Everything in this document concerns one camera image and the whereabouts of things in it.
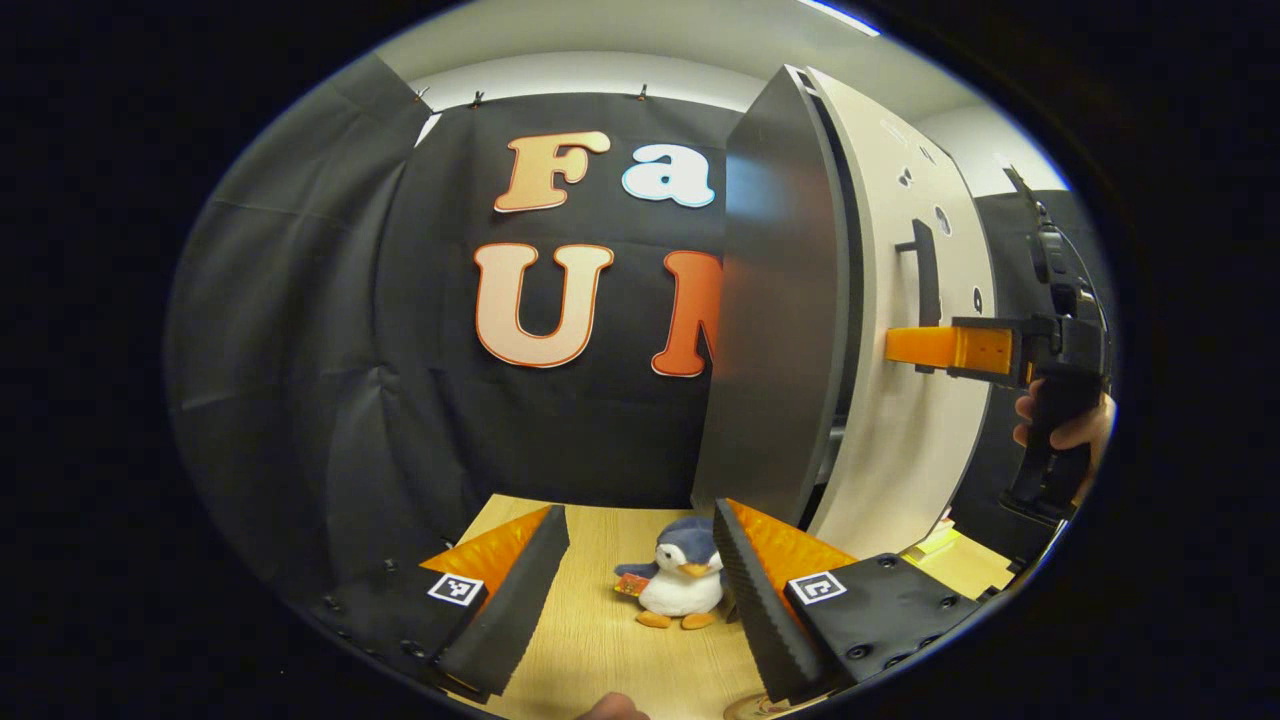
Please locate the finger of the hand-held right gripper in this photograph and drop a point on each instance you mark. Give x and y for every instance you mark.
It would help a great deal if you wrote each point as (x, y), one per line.
(960, 350)

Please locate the black backdrop cloth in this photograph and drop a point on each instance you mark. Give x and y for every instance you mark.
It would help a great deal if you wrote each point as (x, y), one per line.
(300, 350)

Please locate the ceiling light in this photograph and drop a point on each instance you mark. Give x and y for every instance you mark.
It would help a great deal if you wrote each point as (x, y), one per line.
(840, 16)

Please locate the white cabinet door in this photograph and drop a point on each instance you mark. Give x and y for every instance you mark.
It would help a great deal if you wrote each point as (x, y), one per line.
(900, 460)

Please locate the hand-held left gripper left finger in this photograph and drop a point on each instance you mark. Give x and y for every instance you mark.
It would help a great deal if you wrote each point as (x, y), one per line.
(510, 620)

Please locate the penguin plush toy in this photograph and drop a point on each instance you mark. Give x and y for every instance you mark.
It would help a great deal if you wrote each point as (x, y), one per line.
(680, 590)

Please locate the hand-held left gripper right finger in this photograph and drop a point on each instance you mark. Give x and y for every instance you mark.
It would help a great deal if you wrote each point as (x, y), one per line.
(765, 630)

